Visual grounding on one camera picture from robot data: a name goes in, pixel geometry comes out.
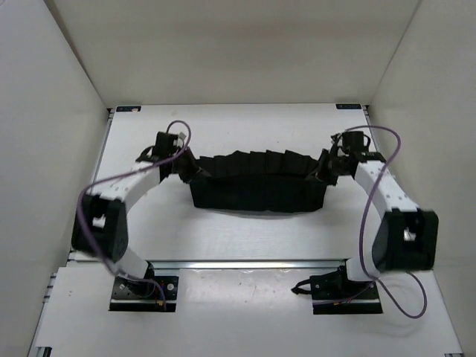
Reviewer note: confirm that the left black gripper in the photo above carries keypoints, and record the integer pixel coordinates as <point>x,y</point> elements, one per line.
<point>193,169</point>

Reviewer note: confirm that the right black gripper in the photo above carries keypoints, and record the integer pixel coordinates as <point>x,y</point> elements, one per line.
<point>322,173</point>

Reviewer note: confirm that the black pleated skirt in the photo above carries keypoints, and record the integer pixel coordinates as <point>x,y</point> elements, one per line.
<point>280,182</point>

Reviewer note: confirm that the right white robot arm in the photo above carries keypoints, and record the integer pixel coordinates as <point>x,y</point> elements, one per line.
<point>395,233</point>

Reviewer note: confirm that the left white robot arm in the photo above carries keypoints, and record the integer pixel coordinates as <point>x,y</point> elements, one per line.
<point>100,226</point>

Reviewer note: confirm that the right blue table label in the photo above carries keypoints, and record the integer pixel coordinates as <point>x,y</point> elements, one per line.
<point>348,106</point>

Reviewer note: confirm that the blue table label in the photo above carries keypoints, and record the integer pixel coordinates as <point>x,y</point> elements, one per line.
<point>128,108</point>
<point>348,106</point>

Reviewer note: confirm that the left blue table label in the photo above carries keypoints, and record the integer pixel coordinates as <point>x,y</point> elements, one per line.
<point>128,108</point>

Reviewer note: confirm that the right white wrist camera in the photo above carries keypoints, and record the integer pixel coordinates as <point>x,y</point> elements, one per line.
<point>335,139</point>

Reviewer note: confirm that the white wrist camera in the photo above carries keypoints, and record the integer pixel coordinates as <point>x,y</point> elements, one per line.
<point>180,139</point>
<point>335,139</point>

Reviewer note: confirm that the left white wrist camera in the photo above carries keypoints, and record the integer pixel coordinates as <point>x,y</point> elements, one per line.
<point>180,139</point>

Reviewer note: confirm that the front aluminium rail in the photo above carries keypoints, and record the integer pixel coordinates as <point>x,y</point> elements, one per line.
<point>245,264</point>

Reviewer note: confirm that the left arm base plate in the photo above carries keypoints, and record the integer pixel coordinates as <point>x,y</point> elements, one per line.
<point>128,296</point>

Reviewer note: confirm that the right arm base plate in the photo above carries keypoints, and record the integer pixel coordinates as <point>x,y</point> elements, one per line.
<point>334,294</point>

